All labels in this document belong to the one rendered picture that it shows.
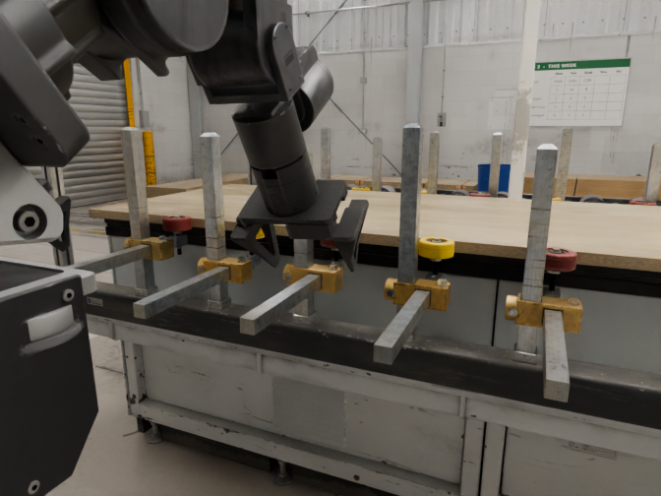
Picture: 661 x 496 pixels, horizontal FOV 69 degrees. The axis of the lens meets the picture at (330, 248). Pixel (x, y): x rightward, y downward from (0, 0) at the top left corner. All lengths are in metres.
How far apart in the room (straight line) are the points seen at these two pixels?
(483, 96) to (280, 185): 7.77
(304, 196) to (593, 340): 0.94
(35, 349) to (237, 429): 1.40
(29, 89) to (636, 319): 1.21
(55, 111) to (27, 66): 0.02
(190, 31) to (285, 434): 1.51
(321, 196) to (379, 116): 8.03
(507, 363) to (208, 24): 0.88
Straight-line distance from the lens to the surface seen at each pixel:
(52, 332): 0.41
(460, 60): 8.28
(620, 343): 1.29
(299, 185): 0.46
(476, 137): 8.17
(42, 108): 0.22
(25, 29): 0.24
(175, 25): 0.29
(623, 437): 1.17
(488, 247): 1.16
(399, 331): 0.83
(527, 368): 1.05
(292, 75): 0.42
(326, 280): 1.09
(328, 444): 1.63
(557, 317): 0.98
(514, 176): 1.93
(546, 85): 8.12
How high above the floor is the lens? 1.16
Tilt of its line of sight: 14 degrees down
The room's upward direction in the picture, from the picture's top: straight up
